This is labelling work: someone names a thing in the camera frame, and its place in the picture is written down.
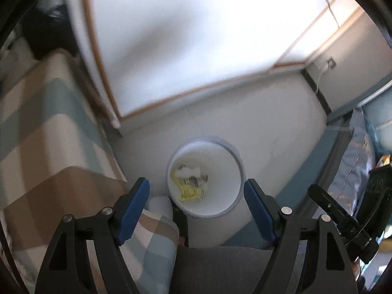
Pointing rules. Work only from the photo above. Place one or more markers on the teal bed frame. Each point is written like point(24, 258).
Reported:
point(294, 196)

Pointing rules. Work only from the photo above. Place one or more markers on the person's grey trouser leg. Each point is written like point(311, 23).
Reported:
point(220, 269)

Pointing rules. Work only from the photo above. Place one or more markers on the checkered blanket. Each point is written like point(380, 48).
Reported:
point(55, 134)

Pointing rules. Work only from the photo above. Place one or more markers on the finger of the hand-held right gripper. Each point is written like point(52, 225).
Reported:
point(327, 203)

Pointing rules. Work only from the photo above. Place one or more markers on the yellow snack wrapper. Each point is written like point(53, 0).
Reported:
point(186, 190)

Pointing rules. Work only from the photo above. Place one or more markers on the black baseboard strip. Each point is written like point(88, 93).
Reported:
point(317, 93)

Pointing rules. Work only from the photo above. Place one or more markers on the wall power outlet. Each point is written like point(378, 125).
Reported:
point(331, 62)

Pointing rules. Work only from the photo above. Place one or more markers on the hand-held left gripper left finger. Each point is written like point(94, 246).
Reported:
point(133, 211)

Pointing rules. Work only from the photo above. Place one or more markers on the white table top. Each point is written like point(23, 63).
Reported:
point(199, 36)

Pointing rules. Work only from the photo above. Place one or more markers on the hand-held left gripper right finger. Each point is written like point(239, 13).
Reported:
point(258, 211)

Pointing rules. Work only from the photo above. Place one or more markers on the grey printed plastic bag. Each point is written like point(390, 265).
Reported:
point(352, 165)

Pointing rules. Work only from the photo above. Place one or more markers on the white tissue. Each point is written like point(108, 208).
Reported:
point(190, 171)

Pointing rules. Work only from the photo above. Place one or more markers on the white round bin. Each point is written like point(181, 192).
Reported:
point(220, 165)

